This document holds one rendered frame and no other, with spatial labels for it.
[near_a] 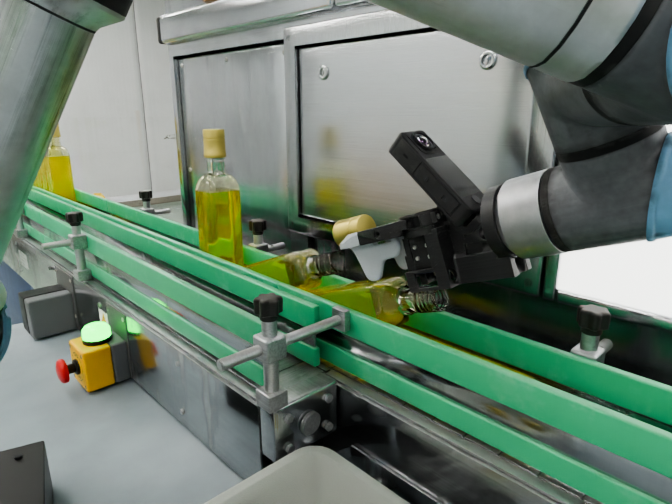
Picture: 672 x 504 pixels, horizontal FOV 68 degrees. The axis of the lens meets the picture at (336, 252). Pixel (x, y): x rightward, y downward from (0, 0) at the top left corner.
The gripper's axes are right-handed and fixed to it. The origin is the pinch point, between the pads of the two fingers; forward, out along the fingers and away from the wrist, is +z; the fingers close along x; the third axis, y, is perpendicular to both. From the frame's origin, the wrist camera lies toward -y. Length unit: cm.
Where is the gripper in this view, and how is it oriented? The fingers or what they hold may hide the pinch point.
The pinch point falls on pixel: (358, 236)
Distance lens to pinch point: 61.5
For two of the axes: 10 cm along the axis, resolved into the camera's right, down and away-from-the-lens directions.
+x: 7.0, -2.1, 6.8
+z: -6.7, 1.5, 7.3
